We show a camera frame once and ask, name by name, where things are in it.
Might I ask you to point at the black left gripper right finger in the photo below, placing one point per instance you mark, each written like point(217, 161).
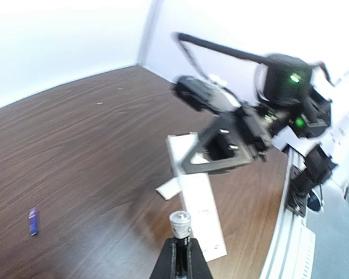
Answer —
point(197, 265)

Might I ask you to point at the white remote control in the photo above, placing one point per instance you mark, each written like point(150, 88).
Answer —
point(197, 199)

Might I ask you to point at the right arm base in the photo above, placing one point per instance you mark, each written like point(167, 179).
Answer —
point(318, 168)

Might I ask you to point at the white battery cover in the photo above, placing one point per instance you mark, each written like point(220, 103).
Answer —
point(169, 189)

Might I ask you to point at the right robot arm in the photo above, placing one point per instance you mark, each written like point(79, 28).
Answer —
point(289, 97)

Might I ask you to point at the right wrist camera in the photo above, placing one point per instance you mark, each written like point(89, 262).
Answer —
point(205, 94)

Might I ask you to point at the black silver battery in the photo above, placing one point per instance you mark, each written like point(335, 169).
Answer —
point(180, 222)

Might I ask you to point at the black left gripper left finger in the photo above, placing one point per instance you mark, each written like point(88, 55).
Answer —
point(165, 267)

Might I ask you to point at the aluminium front rail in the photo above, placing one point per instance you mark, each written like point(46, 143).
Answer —
point(291, 252)

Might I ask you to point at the purple battery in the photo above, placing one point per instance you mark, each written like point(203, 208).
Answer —
point(33, 222)

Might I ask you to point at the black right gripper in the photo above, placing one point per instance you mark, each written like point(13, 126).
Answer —
point(233, 139)

